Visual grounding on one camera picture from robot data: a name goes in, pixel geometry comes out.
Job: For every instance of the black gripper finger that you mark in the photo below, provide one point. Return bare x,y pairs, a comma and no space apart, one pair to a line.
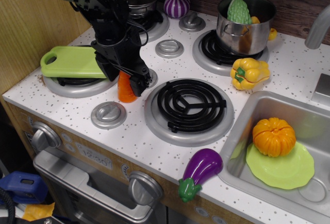
139,84
107,68

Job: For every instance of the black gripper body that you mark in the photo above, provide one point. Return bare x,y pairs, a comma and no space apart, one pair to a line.
124,54

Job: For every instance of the orange toy carrot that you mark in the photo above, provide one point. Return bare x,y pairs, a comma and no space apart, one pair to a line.
125,92

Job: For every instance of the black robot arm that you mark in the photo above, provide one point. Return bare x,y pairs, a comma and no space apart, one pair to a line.
106,16

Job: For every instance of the green plastic cutting board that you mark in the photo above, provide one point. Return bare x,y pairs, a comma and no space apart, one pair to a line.
71,62

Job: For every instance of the middle silver stove knob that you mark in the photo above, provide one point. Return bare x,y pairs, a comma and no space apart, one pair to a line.
154,78

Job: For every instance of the silver stove knob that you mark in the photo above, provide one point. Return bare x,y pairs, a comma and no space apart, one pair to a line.
154,78
191,22
108,115

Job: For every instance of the back left stove burner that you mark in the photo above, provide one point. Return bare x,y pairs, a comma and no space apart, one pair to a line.
151,27

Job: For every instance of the stove burner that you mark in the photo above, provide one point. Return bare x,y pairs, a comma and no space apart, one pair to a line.
77,87
188,112
213,58
151,27

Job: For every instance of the front silver stove knob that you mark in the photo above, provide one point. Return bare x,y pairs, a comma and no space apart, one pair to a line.
108,115

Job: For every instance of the upper middle silver knob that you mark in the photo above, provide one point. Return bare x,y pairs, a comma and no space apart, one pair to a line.
169,48

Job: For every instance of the front left stove burner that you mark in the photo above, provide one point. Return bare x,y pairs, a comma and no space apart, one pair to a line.
77,87

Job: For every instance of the front right stove burner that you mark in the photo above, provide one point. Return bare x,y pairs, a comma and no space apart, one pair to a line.
188,112

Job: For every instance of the purple white striped toy onion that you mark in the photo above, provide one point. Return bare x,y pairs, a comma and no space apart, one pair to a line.
176,8

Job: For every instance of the back silver stove knob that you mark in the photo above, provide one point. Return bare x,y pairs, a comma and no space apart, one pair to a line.
191,22

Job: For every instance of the back right stove burner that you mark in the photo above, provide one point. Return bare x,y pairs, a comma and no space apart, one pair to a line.
213,58

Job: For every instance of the left oven dial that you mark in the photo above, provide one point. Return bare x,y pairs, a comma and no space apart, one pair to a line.
44,137

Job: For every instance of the oven dial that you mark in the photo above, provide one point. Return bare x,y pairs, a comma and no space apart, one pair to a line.
44,137
143,189

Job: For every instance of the purple toy eggplant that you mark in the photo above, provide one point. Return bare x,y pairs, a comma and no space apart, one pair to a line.
204,164

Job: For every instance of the yellow toy bell pepper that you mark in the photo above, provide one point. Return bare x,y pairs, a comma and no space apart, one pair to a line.
246,73

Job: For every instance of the right oven dial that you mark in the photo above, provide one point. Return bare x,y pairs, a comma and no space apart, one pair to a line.
143,189

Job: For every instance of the green toy bitter gourd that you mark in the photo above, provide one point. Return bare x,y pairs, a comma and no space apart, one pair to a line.
238,12

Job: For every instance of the silver pot with green vegetable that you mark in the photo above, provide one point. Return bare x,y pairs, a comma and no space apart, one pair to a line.
245,39

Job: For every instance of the yellow toy behind pot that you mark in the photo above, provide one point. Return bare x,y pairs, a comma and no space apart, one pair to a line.
272,34

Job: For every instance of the orange toy pumpkin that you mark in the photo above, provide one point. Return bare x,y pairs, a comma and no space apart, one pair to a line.
273,137

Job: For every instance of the blue device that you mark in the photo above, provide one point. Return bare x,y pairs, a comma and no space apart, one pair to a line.
25,188

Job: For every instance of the yellow cloth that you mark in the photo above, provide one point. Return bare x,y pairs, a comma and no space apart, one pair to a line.
38,211

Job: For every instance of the light green plastic plate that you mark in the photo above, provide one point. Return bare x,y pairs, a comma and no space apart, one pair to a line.
287,172

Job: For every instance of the silver toy sink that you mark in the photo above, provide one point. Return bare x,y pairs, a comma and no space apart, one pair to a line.
311,126

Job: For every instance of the silver faucet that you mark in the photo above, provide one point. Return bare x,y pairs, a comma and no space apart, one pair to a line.
318,30

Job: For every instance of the silver oven door handle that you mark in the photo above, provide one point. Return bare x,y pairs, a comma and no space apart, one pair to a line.
90,196

